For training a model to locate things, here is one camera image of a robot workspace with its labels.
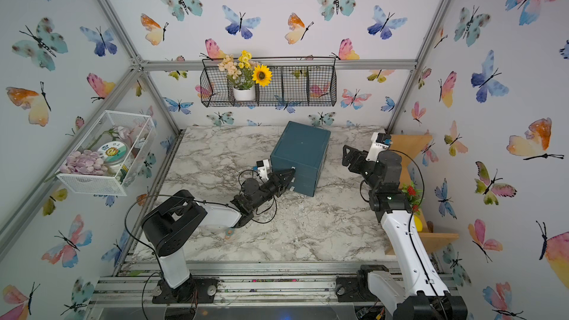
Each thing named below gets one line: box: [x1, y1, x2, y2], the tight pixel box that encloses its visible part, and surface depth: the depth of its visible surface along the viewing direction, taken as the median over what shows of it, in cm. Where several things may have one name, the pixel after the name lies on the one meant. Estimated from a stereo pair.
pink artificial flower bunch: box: [59, 149, 108, 175], surface depth 61 cm
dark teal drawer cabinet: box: [270, 120, 332, 198], surface depth 88 cm
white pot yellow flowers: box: [217, 50, 273, 102], surface depth 86 cm
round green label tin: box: [97, 140, 129, 165], surface depth 67 cm
